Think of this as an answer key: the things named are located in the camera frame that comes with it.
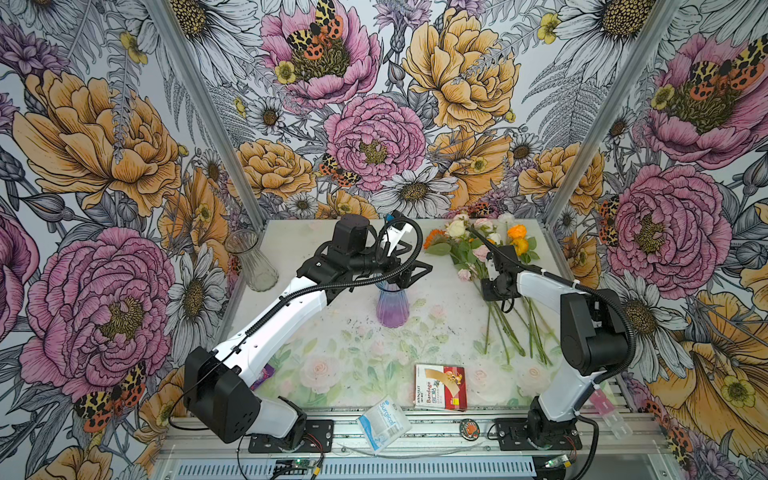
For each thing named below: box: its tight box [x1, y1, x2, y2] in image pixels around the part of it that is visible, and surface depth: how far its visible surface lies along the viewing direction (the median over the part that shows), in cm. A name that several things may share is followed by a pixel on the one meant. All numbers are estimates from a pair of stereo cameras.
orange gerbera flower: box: [424, 229, 451, 256], surface depth 110 cm
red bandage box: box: [414, 364, 468, 412], surface depth 80 cm
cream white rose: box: [448, 219, 466, 238], surface depth 110 cm
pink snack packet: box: [250, 363, 275, 391], surface depth 84 cm
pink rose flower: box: [474, 218, 493, 234], surface depth 118 cm
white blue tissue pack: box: [357, 395, 412, 455], surface depth 78 cm
